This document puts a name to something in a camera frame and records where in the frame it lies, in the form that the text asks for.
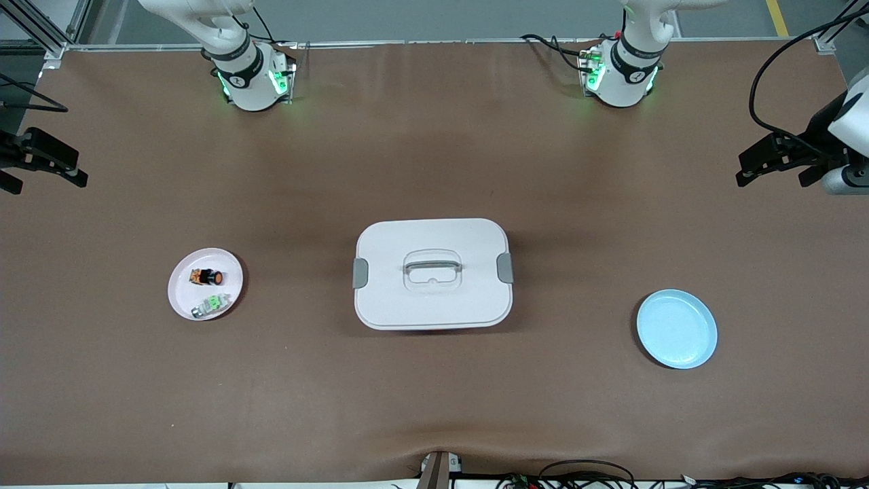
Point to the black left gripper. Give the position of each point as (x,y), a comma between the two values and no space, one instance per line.
(817,130)

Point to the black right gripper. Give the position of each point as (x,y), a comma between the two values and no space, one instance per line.
(8,151)

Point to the orange push button switch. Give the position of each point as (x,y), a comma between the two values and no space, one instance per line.
(204,276)

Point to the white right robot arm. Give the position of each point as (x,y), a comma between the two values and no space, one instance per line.
(244,81)

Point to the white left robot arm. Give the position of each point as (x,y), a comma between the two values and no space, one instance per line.
(628,75)

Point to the pink round plate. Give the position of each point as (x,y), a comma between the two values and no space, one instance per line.
(180,299)

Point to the blue round plate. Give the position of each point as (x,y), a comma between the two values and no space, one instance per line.
(679,333)

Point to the grey box latch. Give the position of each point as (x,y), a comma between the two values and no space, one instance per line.
(505,267)
(360,273)

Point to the white lidded storage box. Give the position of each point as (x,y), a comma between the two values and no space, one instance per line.
(434,302)

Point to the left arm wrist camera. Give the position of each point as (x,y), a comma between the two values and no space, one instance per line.
(845,182)

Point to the aluminium frame profile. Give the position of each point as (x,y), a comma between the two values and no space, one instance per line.
(56,49)
(825,42)

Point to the green push button switch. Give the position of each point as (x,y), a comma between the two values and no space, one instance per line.
(214,303)

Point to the metal table edge rail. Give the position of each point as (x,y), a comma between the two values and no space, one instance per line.
(380,44)

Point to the metal bracket at table edge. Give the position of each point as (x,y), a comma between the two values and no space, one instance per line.
(438,472)

